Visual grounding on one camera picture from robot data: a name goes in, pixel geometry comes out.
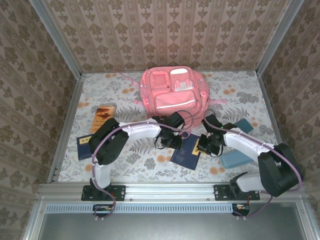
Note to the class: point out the blue book three-character label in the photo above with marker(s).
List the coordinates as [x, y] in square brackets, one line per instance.
[186, 157]

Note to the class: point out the light blue pencil case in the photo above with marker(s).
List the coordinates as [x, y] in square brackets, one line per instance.
[235, 161]

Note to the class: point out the dark teal pouch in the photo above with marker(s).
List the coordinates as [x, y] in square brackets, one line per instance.
[246, 126]

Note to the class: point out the pink student backpack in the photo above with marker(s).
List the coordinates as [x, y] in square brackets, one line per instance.
[172, 100]

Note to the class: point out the orange book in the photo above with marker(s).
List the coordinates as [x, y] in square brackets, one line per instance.
[103, 117]

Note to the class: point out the blue book four-character title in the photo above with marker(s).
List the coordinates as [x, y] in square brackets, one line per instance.
[83, 150]

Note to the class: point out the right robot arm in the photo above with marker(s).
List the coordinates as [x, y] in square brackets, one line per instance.
[245, 142]

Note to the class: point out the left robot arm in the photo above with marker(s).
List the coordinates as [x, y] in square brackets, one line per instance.
[140, 130]

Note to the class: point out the floral tablecloth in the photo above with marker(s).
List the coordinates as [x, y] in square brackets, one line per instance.
[140, 172]

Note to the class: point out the black controller box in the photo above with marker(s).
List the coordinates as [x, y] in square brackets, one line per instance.
[102, 211]
[241, 209]

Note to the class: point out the grey metal sheet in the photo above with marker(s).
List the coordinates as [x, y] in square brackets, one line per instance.
[175, 227]

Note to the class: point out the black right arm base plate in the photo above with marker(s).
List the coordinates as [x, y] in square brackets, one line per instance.
[220, 192]

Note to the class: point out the aluminium mounting rail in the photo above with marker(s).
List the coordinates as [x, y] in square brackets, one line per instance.
[170, 191]

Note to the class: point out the aluminium side rail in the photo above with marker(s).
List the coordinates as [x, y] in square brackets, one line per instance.
[71, 110]
[270, 110]

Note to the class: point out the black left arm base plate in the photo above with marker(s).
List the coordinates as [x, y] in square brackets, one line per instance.
[120, 192]

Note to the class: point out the aluminium frame post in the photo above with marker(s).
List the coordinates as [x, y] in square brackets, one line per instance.
[278, 37]
[59, 42]

